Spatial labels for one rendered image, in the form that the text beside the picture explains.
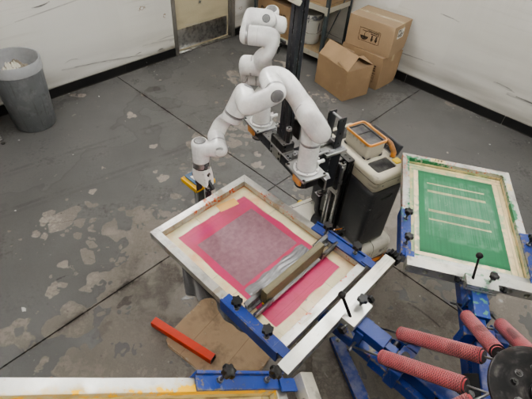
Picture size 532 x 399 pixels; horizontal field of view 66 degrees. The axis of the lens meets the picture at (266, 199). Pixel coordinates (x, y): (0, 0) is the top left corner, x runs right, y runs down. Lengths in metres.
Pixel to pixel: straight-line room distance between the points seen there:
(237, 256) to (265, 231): 0.20
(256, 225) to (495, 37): 3.70
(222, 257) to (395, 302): 1.54
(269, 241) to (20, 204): 2.38
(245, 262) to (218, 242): 0.16
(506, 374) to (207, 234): 1.24
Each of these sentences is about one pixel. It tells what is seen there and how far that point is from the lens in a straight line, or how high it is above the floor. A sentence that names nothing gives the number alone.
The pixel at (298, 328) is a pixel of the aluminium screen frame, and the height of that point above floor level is 0.99.
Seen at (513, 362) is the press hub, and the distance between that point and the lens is 1.41.
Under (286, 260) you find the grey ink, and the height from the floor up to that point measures 0.96.
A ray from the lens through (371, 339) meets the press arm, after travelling 1.59.
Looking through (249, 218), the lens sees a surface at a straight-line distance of 1.96.
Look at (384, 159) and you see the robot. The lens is 2.54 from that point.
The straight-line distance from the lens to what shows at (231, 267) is 1.78.
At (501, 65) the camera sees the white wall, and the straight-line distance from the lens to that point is 5.08.
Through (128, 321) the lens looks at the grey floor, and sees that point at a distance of 2.81.
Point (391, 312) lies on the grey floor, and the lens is 2.95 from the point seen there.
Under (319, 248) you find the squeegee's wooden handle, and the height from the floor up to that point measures 1.06.
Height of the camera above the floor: 2.39
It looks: 44 degrees down
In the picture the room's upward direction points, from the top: 5 degrees clockwise
